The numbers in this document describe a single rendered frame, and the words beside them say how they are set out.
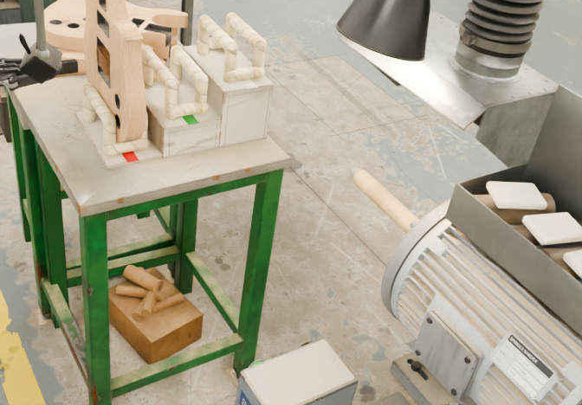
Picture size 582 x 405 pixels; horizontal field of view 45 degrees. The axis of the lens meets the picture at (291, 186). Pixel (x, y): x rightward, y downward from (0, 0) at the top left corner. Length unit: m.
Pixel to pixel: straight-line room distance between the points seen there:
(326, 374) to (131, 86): 0.86
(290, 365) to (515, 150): 0.48
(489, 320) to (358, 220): 2.30
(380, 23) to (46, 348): 1.93
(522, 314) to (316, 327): 1.79
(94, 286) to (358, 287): 1.35
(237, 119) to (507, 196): 1.03
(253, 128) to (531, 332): 1.14
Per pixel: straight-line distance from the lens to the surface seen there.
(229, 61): 1.82
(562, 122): 1.04
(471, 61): 1.08
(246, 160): 1.85
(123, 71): 1.66
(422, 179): 3.65
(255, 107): 1.88
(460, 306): 1.01
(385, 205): 1.22
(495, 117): 1.03
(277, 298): 2.79
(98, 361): 2.07
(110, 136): 1.79
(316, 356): 1.13
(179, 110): 1.81
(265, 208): 1.96
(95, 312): 1.93
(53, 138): 1.92
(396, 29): 0.98
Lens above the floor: 1.96
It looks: 36 degrees down
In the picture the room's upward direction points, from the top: 9 degrees clockwise
